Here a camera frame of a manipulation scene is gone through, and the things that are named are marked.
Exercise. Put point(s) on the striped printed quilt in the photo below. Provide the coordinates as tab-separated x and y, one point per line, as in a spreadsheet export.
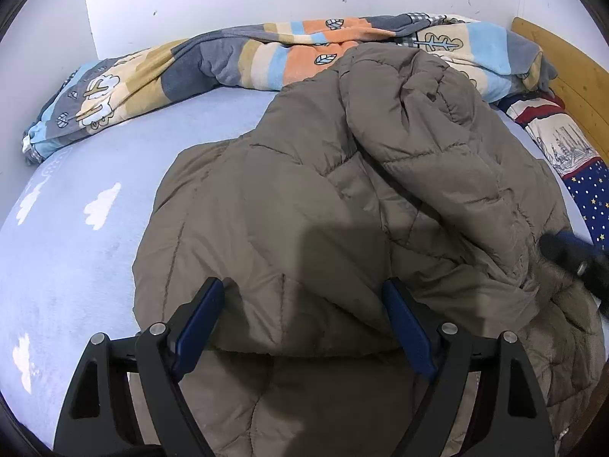
142	76

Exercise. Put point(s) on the wooden headboard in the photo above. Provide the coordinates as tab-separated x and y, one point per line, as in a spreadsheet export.
580	81

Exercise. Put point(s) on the brown quilted hooded jacket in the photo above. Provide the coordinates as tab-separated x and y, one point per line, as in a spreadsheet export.
333	200

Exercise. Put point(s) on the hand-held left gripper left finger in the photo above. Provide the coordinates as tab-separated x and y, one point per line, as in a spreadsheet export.
197	333

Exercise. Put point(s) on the light blue cloud-print bed sheet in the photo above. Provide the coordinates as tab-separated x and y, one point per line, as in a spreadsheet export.
85	257

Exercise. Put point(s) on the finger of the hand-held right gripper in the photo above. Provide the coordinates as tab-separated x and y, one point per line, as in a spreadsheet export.
575	247

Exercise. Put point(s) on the star-print pillow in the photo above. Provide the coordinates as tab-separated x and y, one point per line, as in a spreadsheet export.
571	152

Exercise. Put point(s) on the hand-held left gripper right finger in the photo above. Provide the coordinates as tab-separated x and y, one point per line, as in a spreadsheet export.
409	333

